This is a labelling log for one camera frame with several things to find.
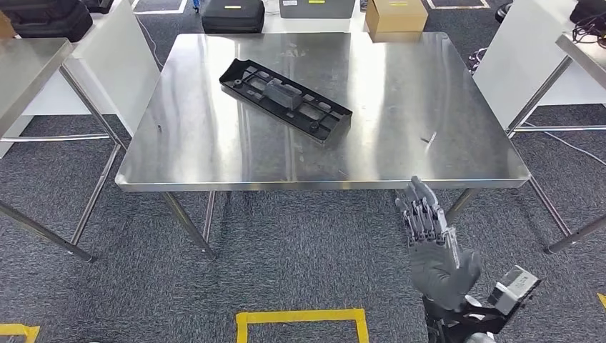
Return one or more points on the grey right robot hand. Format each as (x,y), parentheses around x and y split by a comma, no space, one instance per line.
(440,270)

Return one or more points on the black plastic plate bracket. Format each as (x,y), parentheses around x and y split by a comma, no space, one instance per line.
(284,97)

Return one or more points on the steel workbench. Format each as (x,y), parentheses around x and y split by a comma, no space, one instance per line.
(402,94)

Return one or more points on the white panel board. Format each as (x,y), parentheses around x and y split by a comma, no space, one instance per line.
(516,61)
(118,61)

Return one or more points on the brown cardboard box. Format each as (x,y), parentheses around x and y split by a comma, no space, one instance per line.
(395,19)

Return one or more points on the black round object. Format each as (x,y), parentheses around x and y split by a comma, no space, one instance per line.
(503,13)

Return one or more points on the silver grey laptop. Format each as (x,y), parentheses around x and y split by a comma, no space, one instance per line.
(317,12)

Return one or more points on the black carrying case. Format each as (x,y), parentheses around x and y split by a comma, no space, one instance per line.
(232,21)

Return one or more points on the black desktop device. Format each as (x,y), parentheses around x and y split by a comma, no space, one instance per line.
(99,5)

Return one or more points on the steel table with laptop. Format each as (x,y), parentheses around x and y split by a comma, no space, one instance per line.
(28,71)

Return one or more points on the dark fabric bag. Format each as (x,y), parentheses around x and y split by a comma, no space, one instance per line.
(47,23)

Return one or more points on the brown cardboard piece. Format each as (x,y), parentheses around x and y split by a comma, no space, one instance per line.
(5,26)

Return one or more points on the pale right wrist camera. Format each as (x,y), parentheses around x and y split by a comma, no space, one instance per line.
(513,289)

